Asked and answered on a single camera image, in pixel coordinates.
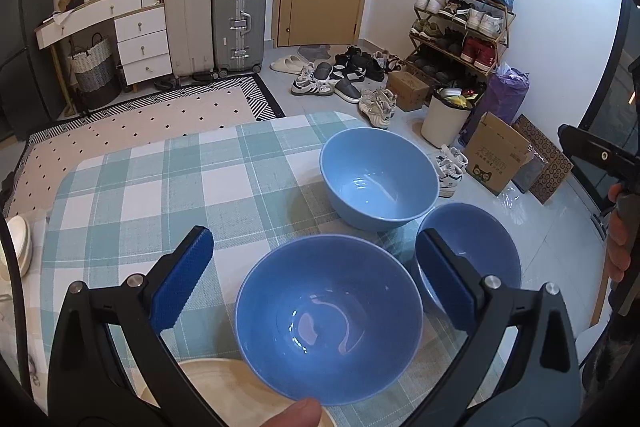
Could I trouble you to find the purple bag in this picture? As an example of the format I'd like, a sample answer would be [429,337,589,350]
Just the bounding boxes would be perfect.
[465,63,530,140]

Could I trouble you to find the white green sneaker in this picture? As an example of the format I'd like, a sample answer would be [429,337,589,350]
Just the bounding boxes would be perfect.
[435,144,469,198]

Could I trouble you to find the scattered pairs of shoes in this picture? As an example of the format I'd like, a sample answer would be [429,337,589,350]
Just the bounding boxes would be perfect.
[270,44,406,128]

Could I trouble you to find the rows of shelved sneakers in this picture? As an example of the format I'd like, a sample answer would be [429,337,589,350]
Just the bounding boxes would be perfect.
[407,0,516,75]

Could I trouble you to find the beige suitcase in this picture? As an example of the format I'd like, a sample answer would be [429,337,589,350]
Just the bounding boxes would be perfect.
[164,0,217,80]

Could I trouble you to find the cream round plate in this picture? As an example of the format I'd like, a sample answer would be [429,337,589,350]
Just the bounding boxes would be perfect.
[135,357,335,427]

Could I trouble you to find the person's right hand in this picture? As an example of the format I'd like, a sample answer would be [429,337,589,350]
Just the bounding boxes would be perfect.
[605,184,632,281]

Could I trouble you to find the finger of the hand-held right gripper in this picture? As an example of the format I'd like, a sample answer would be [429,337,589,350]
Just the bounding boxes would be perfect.
[557,123,640,192]

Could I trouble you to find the grey white laundry basket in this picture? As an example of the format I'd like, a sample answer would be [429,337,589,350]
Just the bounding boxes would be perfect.
[67,33,122,108]

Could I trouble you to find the metal shoe rack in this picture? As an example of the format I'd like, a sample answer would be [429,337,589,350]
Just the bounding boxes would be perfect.
[404,0,517,80]

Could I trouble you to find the teal checked tablecloth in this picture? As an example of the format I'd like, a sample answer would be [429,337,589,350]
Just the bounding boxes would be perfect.
[42,112,516,427]

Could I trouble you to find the blue bowl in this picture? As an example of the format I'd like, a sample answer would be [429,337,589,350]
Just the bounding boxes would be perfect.
[319,127,440,232]
[235,234,426,408]
[415,202,522,315]

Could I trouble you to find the white vanity desk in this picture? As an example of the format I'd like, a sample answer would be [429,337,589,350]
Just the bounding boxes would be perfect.
[35,0,173,85]

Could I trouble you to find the grey floor mat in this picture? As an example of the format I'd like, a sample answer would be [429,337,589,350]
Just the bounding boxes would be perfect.
[298,44,332,62]

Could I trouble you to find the printed cardboard box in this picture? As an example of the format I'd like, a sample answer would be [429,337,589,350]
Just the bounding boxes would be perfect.
[465,112,536,196]

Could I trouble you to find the person's left hand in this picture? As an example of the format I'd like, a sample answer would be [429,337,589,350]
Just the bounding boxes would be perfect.
[247,398,322,427]

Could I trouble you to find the silver suitcase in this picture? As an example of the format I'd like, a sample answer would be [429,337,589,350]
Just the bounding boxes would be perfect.
[211,0,268,75]

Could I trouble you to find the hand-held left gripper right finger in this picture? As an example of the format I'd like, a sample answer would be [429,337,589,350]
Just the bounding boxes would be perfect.
[402,228,583,427]

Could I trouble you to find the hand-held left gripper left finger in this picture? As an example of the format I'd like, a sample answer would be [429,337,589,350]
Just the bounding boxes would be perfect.
[46,225,226,427]

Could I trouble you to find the white trash can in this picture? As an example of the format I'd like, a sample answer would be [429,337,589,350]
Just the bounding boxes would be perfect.
[421,87,480,148]

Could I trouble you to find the brown patterned doormat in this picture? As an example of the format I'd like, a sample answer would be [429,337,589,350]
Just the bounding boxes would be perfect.
[512,114,573,205]

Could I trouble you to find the black cable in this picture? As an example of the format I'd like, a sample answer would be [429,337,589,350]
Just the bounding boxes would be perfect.
[0,227,36,403]

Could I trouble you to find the small brown cardboard box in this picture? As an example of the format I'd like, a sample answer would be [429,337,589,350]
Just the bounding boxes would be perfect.
[386,69,431,112]

